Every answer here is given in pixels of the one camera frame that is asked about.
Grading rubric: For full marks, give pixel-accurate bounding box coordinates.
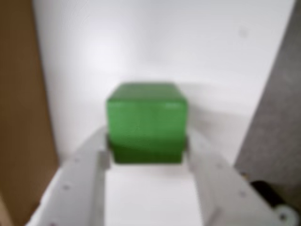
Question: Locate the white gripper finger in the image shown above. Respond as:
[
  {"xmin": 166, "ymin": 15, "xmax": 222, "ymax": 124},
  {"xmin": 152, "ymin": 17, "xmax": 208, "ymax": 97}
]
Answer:
[
  {"xmin": 184, "ymin": 134, "xmax": 278, "ymax": 226},
  {"xmin": 27, "ymin": 130, "xmax": 111, "ymax": 226}
]

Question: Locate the green cube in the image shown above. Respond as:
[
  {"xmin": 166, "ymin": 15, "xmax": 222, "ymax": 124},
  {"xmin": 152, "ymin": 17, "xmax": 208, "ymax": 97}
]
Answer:
[{"xmin": 105, "ymin": 81, "xmax": 189, "ymax": 166}]

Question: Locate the brown cardboard box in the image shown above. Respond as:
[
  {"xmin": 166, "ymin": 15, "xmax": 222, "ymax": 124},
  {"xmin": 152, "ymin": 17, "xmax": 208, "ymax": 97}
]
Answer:
[{"xmin": 0, "ymin": 0, "xmax": 59, "ymax": 226}]

